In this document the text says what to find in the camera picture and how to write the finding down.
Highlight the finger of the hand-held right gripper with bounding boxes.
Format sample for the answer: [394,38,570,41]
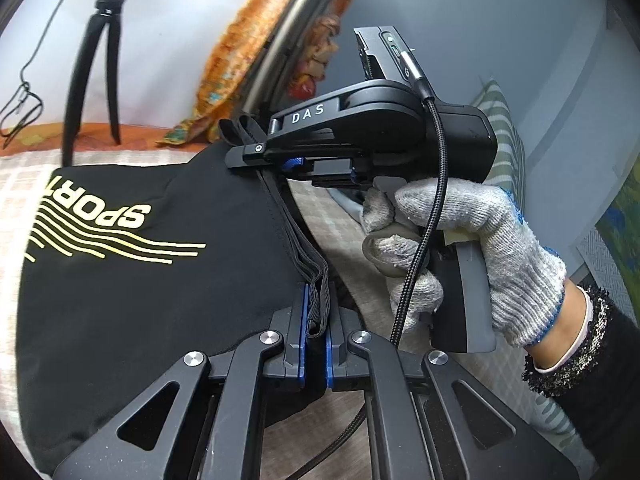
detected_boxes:
[222,141,306,173]

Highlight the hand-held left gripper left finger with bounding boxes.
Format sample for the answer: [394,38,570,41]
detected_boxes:
[52,282,308,480]

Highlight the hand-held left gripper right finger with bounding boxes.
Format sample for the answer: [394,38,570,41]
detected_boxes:
[325,305,581,480]

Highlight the black pants with yellow print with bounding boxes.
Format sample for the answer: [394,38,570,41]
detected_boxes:
[12,115,361,476]

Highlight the person's right forearm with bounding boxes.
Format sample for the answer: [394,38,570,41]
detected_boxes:
[520,280,640,480]

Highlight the person's right hand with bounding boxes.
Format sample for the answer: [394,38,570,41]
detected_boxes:
[361,177,568,348]

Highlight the red brown hanging ornament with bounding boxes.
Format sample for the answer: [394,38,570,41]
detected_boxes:
[287,15,341,98]

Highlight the orange patterned scarf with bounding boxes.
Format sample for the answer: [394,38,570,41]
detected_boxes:
[155,0,361,146]

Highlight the orange bed board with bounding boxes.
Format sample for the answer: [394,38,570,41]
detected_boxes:
[0,121,211,158]

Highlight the green striped white cushion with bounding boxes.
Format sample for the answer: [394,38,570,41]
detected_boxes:
[470,77,528,196]

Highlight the folded silver tripod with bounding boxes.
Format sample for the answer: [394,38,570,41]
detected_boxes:
[240,0,361,121]

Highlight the small black tripod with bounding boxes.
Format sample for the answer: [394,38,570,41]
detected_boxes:
[62,0,128,166]

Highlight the grey textured mat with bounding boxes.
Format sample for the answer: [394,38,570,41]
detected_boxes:
[570,230,621,286]

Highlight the green blue printed cloth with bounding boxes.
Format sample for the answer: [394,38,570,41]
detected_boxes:
[595,180,640,301]

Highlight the black braided cable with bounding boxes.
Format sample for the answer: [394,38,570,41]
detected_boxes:
[280,400,368,480]
[387,50,448,351]

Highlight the thin black lamp cable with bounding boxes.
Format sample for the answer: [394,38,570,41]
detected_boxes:
[0,0,93,148]

